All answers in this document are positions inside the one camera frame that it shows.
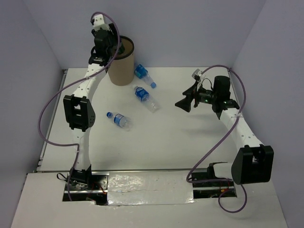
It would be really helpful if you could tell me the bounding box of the silver foil tape sheet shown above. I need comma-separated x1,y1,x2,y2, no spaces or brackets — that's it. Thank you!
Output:
107,171,194,206

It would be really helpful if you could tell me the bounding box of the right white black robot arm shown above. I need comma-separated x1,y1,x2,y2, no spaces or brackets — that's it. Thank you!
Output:
175,76,274,185

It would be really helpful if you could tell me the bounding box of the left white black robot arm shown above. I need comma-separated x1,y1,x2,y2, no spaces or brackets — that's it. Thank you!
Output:
63,23,119,189

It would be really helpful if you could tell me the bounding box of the blue label bottle front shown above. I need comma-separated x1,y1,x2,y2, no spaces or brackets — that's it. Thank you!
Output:
106,112,131,131

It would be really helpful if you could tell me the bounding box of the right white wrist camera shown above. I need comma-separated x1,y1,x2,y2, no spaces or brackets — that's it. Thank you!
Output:
191,69,205,90

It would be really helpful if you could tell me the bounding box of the blue label bottle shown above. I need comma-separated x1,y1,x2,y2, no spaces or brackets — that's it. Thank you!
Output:
133,85,160,113
106,112,131,131
134,63,157,88

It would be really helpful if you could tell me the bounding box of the brown cardboard cylinder bin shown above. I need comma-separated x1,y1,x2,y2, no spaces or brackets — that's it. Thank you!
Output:
107,36,134,86

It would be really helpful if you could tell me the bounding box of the blue label bottle by bin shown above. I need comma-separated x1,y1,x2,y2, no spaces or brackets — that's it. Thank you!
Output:
134,63,157,88

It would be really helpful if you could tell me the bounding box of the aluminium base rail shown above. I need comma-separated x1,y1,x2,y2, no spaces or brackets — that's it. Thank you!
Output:
92,168,207,173

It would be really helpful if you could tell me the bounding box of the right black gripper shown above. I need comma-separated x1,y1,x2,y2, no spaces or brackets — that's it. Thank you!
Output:
175,81,218,112

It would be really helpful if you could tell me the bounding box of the green label clear bottle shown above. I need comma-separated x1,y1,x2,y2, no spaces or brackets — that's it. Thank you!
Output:
118,46,125,55

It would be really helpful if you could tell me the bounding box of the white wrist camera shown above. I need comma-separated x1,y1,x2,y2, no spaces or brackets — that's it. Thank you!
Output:
91,14,109,31
191,69,205,90

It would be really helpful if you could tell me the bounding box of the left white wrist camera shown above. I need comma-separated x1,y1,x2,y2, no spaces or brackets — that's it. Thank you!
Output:
91,14,109,31

